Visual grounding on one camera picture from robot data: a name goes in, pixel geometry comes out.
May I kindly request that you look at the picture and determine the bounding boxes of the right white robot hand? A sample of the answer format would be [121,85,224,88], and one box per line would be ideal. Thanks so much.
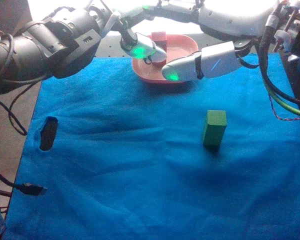
[161,0,280,84]

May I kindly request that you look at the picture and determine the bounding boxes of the red wooden block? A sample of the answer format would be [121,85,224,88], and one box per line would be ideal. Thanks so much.
[151,31,168,52]

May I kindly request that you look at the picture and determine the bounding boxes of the green cable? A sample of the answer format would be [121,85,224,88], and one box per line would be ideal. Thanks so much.
[263,82,300,118]

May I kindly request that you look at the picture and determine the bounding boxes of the thick black cable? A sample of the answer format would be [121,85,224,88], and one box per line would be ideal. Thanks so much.
[258,24,300,107]

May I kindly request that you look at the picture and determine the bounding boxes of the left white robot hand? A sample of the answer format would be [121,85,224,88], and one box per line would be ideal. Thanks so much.
[112,0,202,64]

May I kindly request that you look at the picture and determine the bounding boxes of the pink square plate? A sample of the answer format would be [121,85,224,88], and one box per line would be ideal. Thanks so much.
[131,34,200,85]

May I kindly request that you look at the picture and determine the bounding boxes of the black USB cable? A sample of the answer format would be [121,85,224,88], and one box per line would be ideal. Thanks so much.
[0,162,48,197]

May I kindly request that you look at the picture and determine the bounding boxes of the green wooden block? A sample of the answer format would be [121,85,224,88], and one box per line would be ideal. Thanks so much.
[202,109,228,148]

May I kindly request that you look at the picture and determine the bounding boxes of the blue cloth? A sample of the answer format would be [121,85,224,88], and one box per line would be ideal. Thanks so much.
[1,56,300,240]

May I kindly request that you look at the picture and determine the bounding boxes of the thin red blue wire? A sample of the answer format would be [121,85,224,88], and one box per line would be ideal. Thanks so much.
[268,96,300,123]

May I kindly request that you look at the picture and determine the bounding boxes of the thin black cable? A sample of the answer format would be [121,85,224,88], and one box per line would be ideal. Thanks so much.
[0,74,45,136]

